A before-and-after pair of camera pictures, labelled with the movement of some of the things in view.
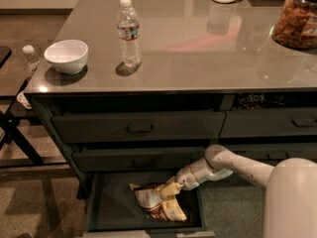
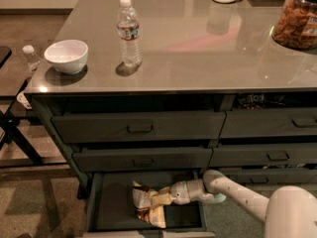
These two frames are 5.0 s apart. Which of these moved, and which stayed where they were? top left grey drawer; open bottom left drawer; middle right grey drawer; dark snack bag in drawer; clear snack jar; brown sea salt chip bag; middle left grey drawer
Moved: brown sea salt chip bag
Stayed: open bottom left drawer; middle left grey drawer; dark snack bag in drawer; top left grey drawer; middle right grey drawer; clear snack jar
